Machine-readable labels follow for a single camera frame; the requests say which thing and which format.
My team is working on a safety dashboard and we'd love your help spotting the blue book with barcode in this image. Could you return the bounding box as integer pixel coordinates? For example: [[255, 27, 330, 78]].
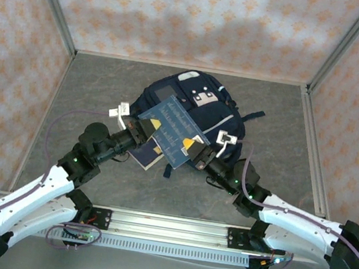
[[130, 90, 215, 173]]

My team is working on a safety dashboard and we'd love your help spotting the navy notebook yellow label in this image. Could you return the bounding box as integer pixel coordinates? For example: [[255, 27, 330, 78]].
[[126, 135, 168, 174]]

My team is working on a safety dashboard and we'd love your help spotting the navy blue backpack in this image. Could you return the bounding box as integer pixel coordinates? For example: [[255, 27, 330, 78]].
[[119, 62, 271, 192]]

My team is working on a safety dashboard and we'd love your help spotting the small circuit board green light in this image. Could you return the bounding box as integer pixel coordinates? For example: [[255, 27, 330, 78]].
[[261, 253, 293, 269], [74, 231, 100, 244]]

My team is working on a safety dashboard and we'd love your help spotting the aluminium side rail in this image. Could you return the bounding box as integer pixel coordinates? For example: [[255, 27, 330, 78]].
[[7, 49, 77, 200], [281, 86, 355, 240]]

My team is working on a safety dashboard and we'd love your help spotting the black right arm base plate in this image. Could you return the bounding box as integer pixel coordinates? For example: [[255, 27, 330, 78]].
[[225, 226, 288, 258]]

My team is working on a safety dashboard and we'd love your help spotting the aluminium back rail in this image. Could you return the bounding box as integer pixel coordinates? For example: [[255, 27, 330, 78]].
[[76, 47, 310, 90]]

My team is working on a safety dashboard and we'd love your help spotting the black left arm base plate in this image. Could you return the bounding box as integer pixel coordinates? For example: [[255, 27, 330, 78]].
[[71, 204, 113, 232]]

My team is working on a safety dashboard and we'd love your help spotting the aluminium mounting rail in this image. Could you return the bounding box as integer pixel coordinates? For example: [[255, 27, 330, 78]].
[[0, 190, 337, 268]]

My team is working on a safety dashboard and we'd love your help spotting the slotted grey cable duct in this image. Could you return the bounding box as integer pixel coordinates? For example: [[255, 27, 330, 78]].
[[28, 222, 252, 269]]

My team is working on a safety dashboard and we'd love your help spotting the aluminium frame post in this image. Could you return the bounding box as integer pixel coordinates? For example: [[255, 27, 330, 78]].
[[306, 0, 359, 100], [12, 0, 86, 59]]

